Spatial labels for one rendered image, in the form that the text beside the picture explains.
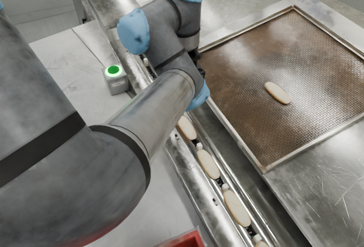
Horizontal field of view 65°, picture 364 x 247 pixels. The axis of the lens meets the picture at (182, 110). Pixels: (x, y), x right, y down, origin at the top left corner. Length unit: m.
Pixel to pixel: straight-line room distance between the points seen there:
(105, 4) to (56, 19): 1.87
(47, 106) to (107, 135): 0.08
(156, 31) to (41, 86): 0.35
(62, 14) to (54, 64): 2.02
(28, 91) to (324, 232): 0.68
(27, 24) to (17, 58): 2.99
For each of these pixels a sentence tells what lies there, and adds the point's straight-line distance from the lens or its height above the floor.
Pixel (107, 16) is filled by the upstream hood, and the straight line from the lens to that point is 1.25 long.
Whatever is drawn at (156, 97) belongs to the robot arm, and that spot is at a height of 1.26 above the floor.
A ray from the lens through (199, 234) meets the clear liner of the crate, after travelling 0.66.
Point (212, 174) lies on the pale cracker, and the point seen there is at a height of 0.86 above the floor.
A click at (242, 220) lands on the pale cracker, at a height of 0.86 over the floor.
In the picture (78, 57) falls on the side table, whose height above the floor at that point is 0.82.
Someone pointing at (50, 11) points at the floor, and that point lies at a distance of 3.33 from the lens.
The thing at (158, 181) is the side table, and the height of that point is 0.82.
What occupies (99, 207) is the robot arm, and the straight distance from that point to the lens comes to 0.24.
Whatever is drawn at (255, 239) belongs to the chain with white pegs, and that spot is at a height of 0.87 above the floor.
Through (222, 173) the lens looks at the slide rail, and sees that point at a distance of 0.81.
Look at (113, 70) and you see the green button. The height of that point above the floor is 0.91.
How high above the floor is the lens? 1.55
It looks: 50 degrees down
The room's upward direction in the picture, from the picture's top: straight up
